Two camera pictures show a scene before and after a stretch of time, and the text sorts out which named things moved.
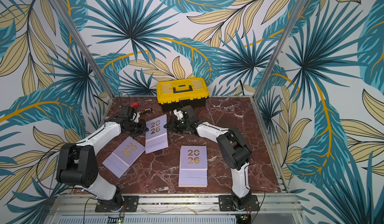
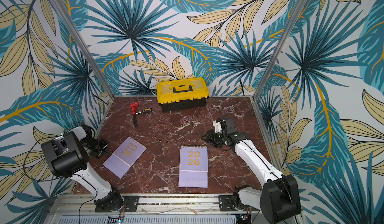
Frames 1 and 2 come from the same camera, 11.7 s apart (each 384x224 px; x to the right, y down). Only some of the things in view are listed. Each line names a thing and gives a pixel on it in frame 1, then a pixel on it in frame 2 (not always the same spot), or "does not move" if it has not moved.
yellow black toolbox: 172,95 does not move
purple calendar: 156,137 to 193,166
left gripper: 143,129 to 97,155
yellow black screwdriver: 146,110 does not move
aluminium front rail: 77,208 does not move
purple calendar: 119,161 does not move
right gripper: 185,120 to 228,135
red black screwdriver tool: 134,104 does not move
